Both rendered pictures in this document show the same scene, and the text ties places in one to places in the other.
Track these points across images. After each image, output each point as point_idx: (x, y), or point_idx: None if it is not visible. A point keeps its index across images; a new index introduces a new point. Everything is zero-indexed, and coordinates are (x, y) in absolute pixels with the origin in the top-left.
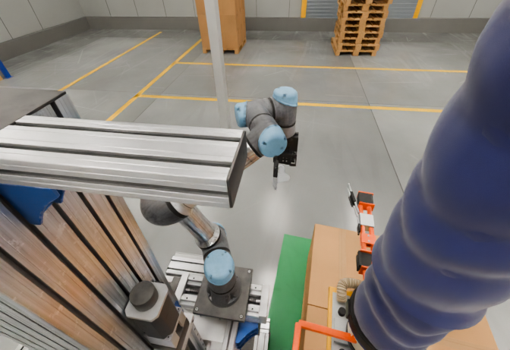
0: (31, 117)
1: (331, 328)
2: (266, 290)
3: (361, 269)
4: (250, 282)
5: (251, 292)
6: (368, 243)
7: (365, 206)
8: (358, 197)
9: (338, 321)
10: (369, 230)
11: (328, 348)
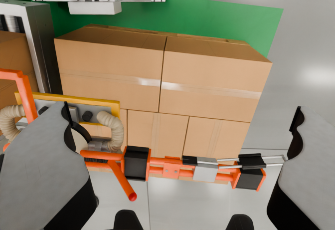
0: None
1: (32, 115)
2: (104, 9)
3: (121, 156)
4: None
5: None
6: (163, 169)
7: (234, 175)
8: (252, 172)
9: (72, 113)
10: (188, 171)
11: (47, 97)
